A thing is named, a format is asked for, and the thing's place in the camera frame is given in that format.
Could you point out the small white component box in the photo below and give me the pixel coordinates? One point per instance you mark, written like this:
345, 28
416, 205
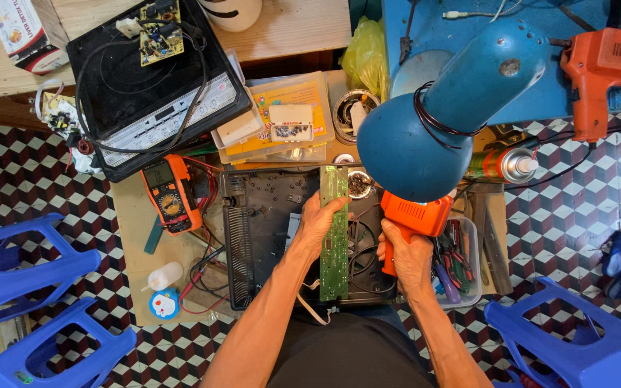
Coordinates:
291, 123

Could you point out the clear plastic tool tray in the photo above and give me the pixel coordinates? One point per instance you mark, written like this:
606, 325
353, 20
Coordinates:
469, 253

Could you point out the person's right fingers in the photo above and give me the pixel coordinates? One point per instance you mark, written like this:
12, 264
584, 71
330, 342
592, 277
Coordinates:
387, 245

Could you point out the black induction cooker top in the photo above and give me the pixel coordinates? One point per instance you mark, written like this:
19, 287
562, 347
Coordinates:
143, 102

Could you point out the orange digital multimeter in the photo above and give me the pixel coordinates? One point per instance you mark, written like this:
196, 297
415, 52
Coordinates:
173, 196

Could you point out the white plastic bucket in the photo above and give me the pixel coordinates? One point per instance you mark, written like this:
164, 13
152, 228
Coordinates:
232, 13

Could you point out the purple screwdriver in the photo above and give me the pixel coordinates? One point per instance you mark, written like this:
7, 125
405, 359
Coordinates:
449, 285

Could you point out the white squeeze bottle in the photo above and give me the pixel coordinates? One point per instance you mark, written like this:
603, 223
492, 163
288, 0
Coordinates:
166, 275

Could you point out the grey metal files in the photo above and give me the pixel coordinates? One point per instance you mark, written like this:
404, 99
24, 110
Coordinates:
494, 248

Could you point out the clear plastic parts box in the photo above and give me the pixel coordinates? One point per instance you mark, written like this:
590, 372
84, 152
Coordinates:
289, 116

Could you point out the red and green pliers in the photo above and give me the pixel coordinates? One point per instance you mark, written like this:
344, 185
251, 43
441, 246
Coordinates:
459, 264

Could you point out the person's right hand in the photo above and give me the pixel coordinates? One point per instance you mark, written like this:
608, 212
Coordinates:
413, 258

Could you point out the red test lead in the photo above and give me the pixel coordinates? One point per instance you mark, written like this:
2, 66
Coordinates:
197, 299

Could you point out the blue round container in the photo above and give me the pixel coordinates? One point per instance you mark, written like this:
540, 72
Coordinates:
164, 304

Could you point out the teal flat tool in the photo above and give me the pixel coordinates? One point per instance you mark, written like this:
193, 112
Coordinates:
154, 236

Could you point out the person's black clothing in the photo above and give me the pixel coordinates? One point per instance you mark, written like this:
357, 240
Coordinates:
351, 350

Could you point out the green spray can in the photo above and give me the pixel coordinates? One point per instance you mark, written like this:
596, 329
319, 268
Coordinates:
499, 165

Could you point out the white and red carton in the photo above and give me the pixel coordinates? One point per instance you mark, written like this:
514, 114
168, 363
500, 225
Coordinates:
27, 32

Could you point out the blue desk lamp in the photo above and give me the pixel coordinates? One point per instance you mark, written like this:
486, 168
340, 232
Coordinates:
440, 118

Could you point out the long green circuit board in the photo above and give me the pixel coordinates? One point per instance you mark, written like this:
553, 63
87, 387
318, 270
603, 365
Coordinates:
335, 258

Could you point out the person's left fingers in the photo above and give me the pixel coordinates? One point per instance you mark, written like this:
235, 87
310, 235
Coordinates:
325, 205

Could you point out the circuit board with coils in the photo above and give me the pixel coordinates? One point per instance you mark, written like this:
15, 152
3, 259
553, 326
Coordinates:
62, 116

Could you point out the small yellow-green circuit board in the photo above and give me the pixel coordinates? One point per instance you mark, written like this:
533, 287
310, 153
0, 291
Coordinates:
160, 35

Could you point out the person's left hand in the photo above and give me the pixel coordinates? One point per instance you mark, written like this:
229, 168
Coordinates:
313, 229

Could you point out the yellow plastic bag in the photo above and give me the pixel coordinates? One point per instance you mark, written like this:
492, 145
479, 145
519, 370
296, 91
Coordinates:
364, 56

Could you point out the black cooker base housing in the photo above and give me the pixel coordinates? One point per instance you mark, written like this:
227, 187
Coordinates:
262, 226

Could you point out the round metal tin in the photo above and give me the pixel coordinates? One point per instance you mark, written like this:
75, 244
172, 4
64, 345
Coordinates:
353, 116

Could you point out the orange soldering gun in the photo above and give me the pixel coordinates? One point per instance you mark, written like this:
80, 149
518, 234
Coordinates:
596, 75
415, 215

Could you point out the blue metal workbench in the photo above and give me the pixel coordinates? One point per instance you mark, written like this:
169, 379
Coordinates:
537, 21

